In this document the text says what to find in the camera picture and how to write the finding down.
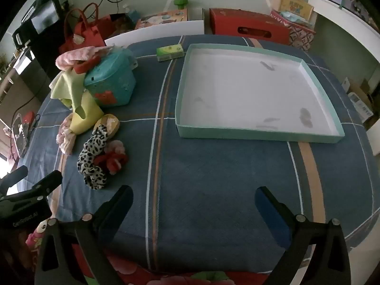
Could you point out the orange printed box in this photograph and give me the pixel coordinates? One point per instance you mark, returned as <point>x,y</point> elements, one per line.
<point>161,19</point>

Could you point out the green tissue pack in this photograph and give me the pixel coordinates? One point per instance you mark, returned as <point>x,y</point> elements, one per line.
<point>169,52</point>

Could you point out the beige paper bag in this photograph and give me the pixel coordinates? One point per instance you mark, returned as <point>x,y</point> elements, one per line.
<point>295,6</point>

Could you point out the white shelf board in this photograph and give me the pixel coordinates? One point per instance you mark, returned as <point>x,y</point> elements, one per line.
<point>350,23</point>

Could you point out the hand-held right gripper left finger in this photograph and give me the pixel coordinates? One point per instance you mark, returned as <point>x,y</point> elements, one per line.
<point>123,202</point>

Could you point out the shallow teal cardboard box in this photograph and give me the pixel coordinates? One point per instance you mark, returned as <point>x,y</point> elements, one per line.
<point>252,89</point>

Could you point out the patterned gift bag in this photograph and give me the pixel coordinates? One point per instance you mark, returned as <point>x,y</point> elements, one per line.
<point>299,34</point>

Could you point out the light green cloth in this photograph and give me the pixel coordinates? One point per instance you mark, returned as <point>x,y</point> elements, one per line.
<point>65,86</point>

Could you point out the teal cloth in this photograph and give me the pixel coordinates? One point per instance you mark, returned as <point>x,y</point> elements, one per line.
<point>114,80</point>

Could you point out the pink frilly scrunchie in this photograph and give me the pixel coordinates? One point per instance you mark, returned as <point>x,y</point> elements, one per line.
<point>66,139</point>

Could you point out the blue water bottle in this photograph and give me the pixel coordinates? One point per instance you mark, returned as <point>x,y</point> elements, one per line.
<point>132,12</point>

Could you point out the pink knitted cloth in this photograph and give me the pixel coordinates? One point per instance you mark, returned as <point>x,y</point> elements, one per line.
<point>77,56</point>

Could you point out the red cardboard box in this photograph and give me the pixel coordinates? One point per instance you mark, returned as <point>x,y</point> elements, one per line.
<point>252,20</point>

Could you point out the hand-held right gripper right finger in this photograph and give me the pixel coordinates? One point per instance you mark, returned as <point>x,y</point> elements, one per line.
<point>268,213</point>

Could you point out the leopard print scrunchie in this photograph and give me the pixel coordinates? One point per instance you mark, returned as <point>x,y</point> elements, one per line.
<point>92,170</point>

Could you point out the blue plaid bed sheet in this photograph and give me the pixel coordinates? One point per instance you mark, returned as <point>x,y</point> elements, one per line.
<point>222,184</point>

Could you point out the cardboard boxes on floor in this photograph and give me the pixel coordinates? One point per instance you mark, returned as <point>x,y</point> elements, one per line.
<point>360,101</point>

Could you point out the red handbag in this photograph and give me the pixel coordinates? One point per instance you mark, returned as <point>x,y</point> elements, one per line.
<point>89,32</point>

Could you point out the small pink scrunchie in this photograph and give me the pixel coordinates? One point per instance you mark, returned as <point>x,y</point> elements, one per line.
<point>116,147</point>

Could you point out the black monitor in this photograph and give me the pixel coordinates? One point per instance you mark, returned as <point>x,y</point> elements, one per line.
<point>41,17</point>

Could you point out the tan hair accessory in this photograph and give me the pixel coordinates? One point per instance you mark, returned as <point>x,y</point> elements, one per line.
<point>111,124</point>

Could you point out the red scrunchie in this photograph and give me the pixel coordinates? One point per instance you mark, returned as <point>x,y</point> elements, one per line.
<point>111,163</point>

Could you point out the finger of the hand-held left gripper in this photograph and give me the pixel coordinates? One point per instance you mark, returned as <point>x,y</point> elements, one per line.
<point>47,184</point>
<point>13,178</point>

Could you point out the yellow cloth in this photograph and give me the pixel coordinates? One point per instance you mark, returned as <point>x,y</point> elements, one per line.
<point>86,115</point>

